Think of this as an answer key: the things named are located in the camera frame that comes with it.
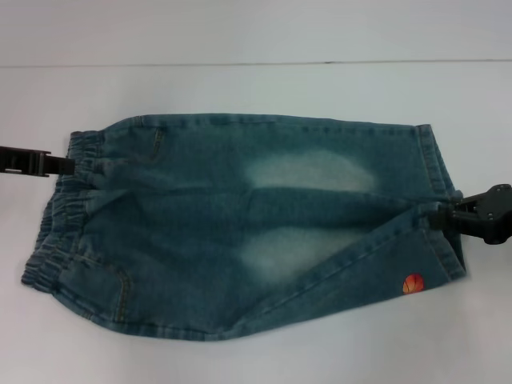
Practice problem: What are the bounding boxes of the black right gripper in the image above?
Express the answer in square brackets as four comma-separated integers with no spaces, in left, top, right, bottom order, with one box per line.
[430,183,512,246]

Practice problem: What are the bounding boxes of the blue denim shorts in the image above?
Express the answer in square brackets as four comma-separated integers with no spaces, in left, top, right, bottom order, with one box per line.
[20,113,468,333]

